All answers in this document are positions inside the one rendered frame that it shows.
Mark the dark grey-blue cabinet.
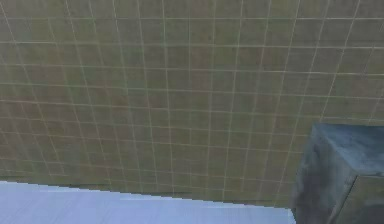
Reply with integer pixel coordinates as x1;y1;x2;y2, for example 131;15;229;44
290;122;384;224

